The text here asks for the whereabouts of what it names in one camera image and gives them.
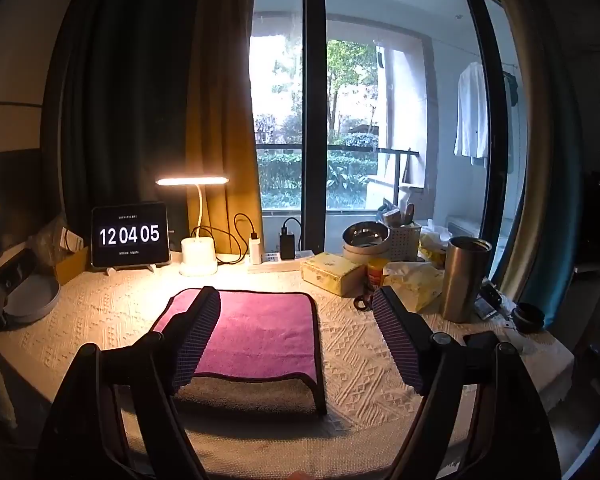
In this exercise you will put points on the white wall charger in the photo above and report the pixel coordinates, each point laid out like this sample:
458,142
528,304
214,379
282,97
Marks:
255,249

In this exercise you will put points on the stainless steel tumbler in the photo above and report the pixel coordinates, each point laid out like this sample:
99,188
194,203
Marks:
462,280

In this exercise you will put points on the yellow soft tissue pack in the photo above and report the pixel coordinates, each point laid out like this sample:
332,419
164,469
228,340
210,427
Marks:
417,285

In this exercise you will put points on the grey towel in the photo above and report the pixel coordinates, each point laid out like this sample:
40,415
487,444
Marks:
250,394

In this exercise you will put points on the tablet with clock display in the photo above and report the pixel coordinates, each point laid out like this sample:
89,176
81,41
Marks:
130,235

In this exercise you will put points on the round grey tray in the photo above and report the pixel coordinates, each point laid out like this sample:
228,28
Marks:
30,302

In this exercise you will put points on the purple towel with dark trim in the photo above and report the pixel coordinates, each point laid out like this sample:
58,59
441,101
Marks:
262,332

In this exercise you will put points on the white slotted plastic basket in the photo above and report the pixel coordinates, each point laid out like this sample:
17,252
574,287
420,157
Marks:
405,245

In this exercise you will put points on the white tablet stand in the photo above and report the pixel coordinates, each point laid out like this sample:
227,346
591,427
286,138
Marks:
111,270

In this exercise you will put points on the small cardboard box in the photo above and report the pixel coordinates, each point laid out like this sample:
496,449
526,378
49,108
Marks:
72,265

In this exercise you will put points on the stainless steel bowl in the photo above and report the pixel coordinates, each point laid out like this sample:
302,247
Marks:
365,237

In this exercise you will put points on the white desk lamp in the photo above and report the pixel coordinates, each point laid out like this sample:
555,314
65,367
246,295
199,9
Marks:
198,255

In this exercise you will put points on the yellow crumpled packet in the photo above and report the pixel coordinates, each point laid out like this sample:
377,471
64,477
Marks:
432,247

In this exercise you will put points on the yellow tissue box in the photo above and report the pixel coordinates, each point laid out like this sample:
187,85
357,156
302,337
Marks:
330,272

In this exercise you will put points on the white hanging shirt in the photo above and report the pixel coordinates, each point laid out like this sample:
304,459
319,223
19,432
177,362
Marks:
471,110

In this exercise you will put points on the white woven tablecloth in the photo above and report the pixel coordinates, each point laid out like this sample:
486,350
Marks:
355,355

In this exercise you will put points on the dark green curtain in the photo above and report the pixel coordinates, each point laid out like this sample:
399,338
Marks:
125,85

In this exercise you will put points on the black round cap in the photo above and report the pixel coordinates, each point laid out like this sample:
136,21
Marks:
527,317

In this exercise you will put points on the mustard yellow curtain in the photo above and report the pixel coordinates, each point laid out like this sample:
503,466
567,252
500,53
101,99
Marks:
220,110

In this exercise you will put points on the red and yellow can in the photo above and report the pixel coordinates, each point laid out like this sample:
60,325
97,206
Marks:
376,275

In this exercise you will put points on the white power strip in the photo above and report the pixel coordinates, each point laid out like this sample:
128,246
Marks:
302,255

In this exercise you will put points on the black window frame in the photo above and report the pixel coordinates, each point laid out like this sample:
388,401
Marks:
314,110

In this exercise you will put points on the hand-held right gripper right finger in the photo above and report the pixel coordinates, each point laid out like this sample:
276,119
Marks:
404,347

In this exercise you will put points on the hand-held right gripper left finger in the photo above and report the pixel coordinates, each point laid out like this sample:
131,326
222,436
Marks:
195,342

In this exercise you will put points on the teal curtain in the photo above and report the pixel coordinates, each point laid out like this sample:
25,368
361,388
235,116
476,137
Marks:
555,185

